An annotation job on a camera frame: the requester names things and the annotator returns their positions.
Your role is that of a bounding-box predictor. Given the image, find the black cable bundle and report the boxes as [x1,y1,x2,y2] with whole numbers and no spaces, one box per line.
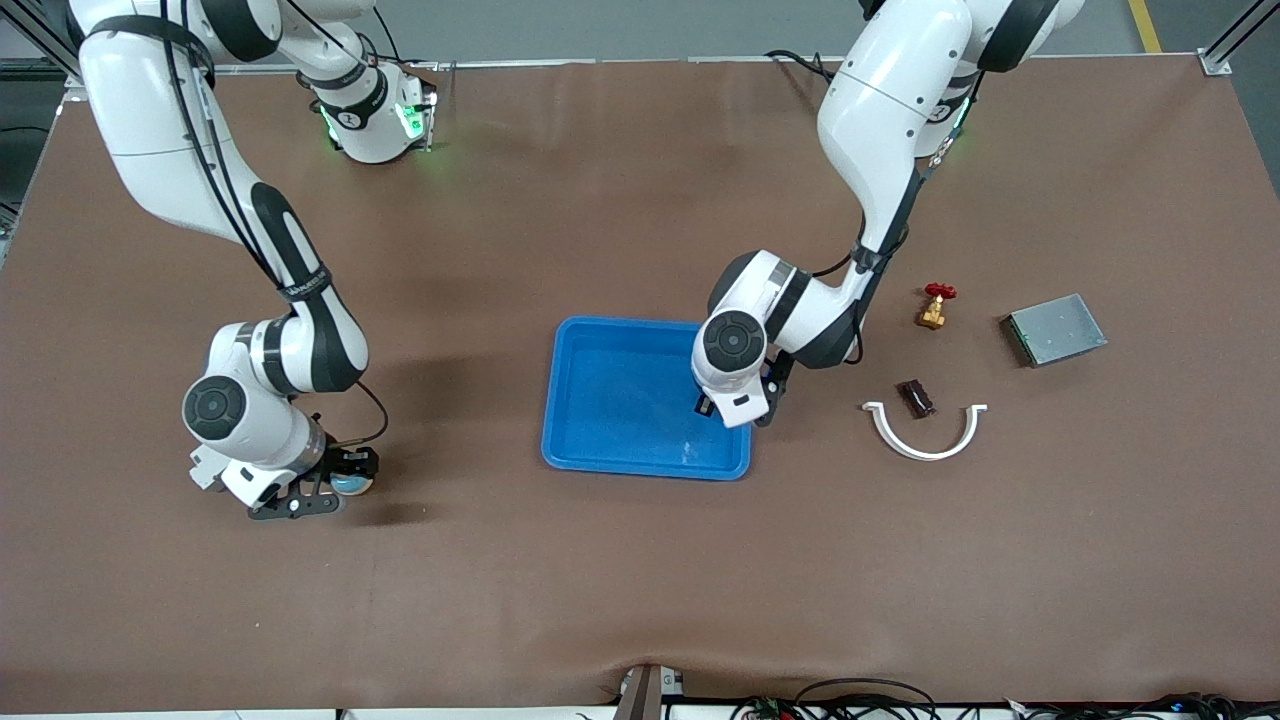
[1000,692,1280,720]
[730,678,941,720]

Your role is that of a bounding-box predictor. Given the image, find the grey metal table bracket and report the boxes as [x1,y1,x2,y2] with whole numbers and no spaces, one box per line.
[612,664,687,720]

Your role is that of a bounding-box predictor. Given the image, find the white semicircular pipe clamp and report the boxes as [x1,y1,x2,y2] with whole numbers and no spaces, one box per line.
[862,402,989,462]

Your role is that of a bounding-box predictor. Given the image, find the aluminium frame profile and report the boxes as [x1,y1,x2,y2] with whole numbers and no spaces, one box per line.
[1198,0,1280,77]
[0,0,101,101]

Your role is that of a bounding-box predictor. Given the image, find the blue plastic tray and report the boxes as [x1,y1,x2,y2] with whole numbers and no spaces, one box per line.
[541,317,753,482]

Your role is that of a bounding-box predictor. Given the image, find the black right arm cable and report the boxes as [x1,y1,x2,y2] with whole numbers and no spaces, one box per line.
[330,380,391,448]

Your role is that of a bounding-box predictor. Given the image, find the silver metal module box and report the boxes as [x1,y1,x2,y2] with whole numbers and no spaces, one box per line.
[1001,293,1109,369]

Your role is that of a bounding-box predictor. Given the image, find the black base power cable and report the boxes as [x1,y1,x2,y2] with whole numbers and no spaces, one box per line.
[765,48,851,86]

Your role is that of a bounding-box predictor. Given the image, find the brass valve red handle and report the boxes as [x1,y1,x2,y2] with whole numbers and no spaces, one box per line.
[916,283,957,330]

